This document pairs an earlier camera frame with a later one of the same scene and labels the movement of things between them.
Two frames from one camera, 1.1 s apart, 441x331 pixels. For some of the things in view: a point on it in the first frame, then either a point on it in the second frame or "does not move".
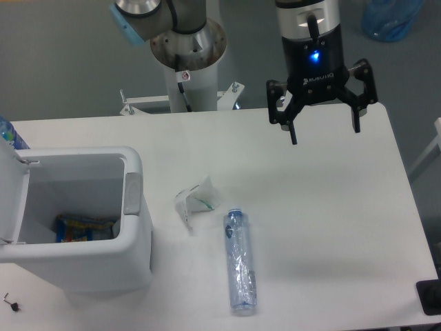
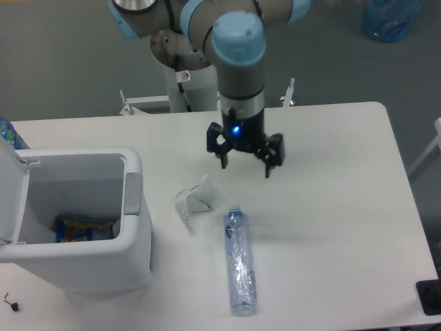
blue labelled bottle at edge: [8, 132] does not move
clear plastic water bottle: [242, 283] does not move
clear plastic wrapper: [201, 197] does not move
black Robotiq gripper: [315, 73] → [247, 134]
